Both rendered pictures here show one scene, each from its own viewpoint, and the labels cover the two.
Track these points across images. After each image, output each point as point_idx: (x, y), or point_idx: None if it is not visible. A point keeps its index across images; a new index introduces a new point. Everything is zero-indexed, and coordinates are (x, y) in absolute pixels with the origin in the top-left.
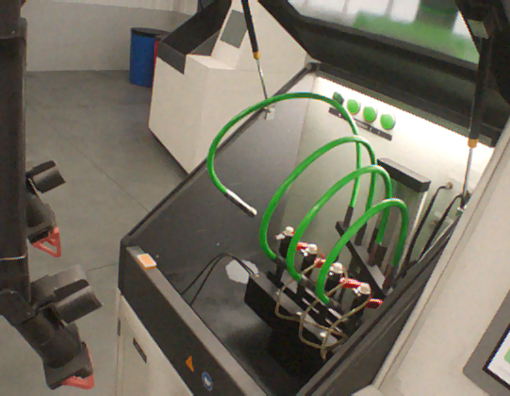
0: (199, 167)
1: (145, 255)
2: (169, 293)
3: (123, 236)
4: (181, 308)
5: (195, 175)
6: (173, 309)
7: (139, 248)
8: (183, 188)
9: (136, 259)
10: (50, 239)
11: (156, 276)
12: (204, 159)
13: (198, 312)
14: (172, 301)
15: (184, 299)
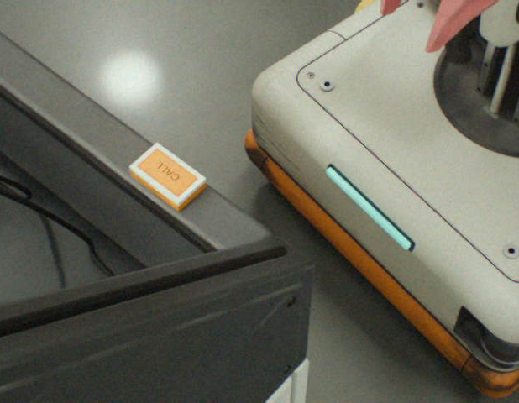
0: (34, 312)
1: (180, 191)
2: (51, 90)
3: (305, 261)
4: (2, 52)
5: (49, 300)
6: (22, 48)
7: (228, 247)
8: (102, 284)
9: (208, 189)
10: (449, 28)
11: (114, 138)
12: (16, 350)
13: (0, 288)
14: (32, 68)
15: (4, 89)
